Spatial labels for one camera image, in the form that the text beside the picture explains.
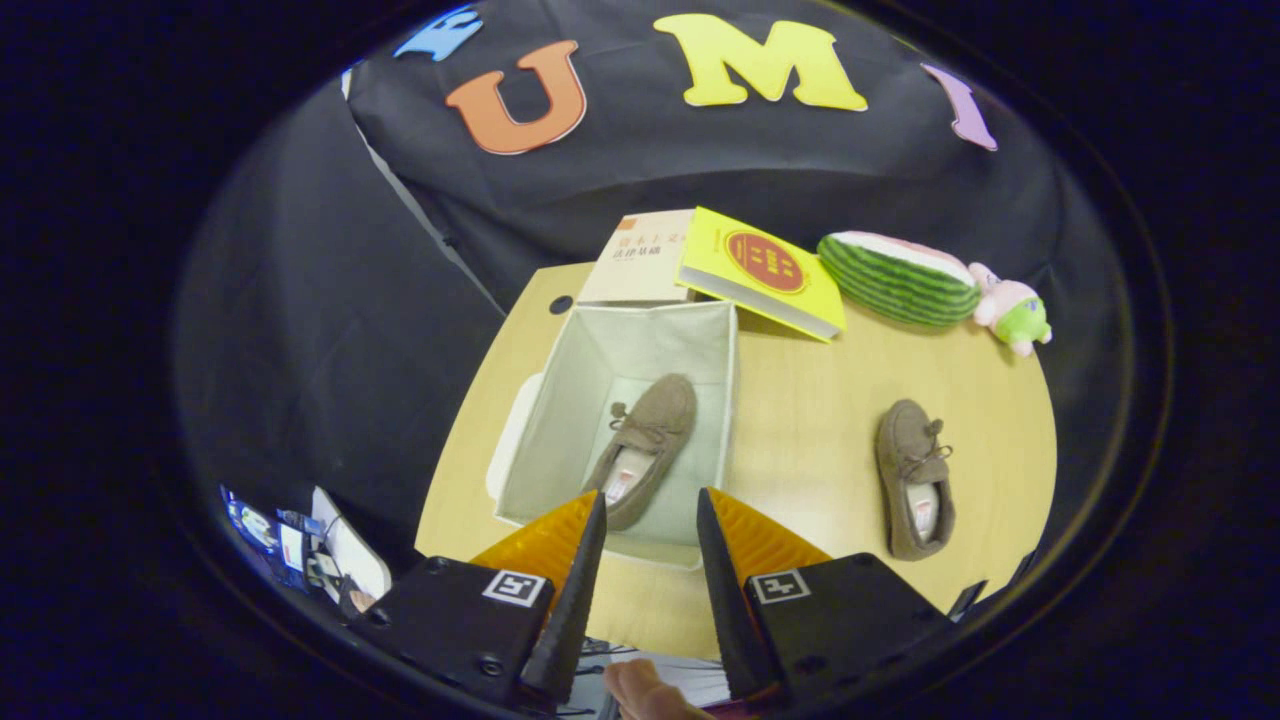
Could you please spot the beige fabric storage box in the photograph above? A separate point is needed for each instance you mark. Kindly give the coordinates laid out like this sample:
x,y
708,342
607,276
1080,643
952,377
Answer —
x,y
600,350

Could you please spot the white flat object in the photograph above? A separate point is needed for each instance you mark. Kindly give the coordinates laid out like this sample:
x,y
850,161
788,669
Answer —
x,y
350,550

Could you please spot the blue printed package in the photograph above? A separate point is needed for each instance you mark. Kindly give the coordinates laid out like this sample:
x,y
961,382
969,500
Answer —
x,y
248,520

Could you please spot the brown suede shoe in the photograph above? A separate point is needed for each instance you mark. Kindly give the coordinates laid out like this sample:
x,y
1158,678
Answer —
x,y
905,440
660,410

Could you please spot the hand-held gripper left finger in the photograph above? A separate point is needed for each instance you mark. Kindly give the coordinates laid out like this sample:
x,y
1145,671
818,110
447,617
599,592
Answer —
x,y
575,600

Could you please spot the watermelon slice plush toy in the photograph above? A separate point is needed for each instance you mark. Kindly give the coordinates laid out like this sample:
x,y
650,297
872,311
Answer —
x,y
890,285

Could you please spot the yellow book with red circle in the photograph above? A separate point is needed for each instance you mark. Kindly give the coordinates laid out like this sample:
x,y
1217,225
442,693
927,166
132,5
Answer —
x,y
715,250

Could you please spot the black backdrop cloth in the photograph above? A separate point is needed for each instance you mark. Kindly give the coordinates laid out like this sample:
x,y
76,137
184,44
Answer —
x,y
650,170

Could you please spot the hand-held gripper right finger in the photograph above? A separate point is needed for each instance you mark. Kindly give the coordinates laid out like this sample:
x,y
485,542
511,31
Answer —
x,y
725,600

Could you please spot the pink and green plush toy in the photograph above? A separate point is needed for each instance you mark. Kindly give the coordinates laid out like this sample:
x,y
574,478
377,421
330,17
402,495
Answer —
x,y
1015,315

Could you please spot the beige paperback book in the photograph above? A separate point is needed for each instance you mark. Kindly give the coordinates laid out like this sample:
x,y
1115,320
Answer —
x,y
635,272

